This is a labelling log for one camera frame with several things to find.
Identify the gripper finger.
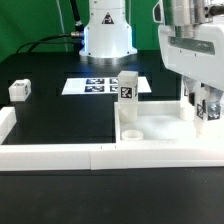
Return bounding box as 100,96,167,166
183,76,200,106
206,87,223,121

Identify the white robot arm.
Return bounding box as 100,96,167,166
80,0,224,121

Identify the white tag sheet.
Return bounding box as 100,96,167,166
61,76,152,96

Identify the white U-shaped fence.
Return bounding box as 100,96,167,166
0,107,224,171

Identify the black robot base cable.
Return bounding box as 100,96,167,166
69,0,86,41

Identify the white cable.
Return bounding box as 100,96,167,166
55,0,70,53

